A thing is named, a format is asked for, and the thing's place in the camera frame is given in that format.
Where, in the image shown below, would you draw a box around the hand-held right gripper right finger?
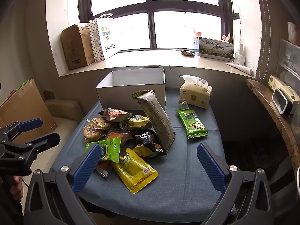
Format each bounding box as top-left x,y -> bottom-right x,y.
196,142 -> 275,225

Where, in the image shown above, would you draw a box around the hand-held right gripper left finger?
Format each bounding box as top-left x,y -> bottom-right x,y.
23,143 -> 104,225

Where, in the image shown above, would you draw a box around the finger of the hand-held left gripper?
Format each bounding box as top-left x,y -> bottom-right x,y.
0,118 -> 43,143
2,132 -> 61,160

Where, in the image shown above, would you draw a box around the small clear snack packet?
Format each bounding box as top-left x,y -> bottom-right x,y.
95,162 -> 109,178

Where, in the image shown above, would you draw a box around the clear cookie packet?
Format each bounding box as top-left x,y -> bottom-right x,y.
88,117 -> 113,130
84,124 -> 107,143

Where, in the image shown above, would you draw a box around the orange cake packet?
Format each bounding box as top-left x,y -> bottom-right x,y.
105,129 -> 130,150

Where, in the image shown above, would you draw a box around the yellow snack pouch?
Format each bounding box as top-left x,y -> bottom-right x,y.
111,148 -> 159,194

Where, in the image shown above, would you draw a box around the brown snack bag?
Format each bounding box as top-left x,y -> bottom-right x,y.
98,108 -> 133,122

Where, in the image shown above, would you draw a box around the black yellow snack bag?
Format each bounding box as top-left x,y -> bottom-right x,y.
133,131 -> 167,157

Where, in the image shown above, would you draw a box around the yellow green snack packet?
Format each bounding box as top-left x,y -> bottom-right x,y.
119,114 -> 151,130

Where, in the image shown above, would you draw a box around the tall grey snack bag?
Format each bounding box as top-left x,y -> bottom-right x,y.
132,90 -> 176,155

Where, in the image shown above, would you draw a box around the white cardboard box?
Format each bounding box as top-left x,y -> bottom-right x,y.
96,67 -> 166,111

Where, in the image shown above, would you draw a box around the person's left hand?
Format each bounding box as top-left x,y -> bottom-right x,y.
10,175 -> 24,201

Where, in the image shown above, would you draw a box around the flat cardboard boxes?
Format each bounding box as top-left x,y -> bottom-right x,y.
0,78 -> 58,141

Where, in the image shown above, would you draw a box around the blue tablecloth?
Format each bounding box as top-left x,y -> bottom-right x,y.
50,88 -> 235,223

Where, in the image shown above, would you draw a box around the soft tissue pack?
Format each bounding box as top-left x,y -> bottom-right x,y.
179,75 -> 212,109

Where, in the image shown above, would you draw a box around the brown stone shelf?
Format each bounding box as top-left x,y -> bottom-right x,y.
245,78 -> 300,176

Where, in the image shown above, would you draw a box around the brown cardboard box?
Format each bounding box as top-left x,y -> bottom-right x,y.
61,24 -> 95,71

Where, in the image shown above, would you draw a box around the white black desk clock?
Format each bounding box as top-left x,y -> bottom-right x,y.
272,88 -> 294,118

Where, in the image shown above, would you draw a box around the white tube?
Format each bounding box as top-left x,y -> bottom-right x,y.
226,63 -> 253,74

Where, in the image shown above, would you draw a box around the polka dot paper bag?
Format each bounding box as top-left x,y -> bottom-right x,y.
88,19 -> 106,62

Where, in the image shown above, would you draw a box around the yellow tissue box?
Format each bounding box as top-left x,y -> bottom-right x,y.
268,75 -> 300,104

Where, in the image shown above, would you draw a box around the white bottle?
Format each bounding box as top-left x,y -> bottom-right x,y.
234,43 -> 245,66

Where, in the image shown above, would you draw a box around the white shopping bag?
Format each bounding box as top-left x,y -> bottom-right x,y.
96,14 -> 120,60

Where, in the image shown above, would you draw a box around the printed blue carton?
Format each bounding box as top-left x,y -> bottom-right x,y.
194,36 -> 235,62

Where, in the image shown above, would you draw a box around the clear plastic drawer organizer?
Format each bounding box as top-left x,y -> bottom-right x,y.
275,39 -> 300,85

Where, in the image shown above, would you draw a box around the blind bead cord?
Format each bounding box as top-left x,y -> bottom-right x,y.
259,0 -> 270,80

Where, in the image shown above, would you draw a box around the dark window frame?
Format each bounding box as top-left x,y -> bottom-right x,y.
77,0 -> 235,51

